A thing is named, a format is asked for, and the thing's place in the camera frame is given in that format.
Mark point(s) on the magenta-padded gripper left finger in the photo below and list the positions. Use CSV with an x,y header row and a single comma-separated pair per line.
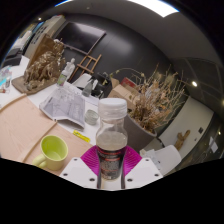
x,y
89,159

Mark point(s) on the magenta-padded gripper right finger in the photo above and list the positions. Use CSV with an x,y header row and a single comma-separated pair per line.
x,y
132,159

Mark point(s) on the clear white-capped drink bottle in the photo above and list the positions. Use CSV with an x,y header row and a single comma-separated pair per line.
x,y
111,143

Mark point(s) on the papers on chair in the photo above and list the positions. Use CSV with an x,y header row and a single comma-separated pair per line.
x,y
150,155

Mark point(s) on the dried plant in grey pot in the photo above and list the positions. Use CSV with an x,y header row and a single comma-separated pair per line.
x,y
140,135

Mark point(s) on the white chair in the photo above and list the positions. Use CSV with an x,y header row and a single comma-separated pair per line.
x,y
168,156
81,81

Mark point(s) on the yellow-green mug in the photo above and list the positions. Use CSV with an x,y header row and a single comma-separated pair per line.
x,y
53,153

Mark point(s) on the small grey cup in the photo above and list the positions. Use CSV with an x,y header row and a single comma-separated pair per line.
x,y
91,117

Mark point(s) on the open grey newspaper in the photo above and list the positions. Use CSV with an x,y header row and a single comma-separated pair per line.
x,y
65,106

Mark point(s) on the cardboard box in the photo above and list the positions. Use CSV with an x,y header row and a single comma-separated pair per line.
x,y
120,94

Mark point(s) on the red box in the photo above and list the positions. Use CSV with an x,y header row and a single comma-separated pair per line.
x,y
128,82

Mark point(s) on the beige canvas sheet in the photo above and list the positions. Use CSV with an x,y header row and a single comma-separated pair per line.
x,y
20,123

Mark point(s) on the green spray bottle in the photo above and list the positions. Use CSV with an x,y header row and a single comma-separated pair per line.
x,y
61,79

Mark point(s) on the white bust figure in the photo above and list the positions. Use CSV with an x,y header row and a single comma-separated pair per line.
x,y
69,67

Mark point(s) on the wooden easel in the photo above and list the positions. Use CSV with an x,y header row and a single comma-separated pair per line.
x,y
87,65

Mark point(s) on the colourful printed book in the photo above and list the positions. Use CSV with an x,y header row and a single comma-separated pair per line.
x,y
5,80

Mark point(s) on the black flat boxes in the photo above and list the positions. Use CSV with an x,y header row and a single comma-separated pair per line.
x,y
12,58

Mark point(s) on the beige cabinet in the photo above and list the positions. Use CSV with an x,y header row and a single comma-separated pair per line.
x,y
40,31

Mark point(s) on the long ceiling light strip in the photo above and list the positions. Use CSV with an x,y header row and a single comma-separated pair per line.
x,y
156,6

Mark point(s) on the wooden wall figure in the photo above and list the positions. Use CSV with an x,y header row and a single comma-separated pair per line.
x,y
181,139

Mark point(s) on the black wall screen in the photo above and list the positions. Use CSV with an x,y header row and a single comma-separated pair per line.
x,y
80,36

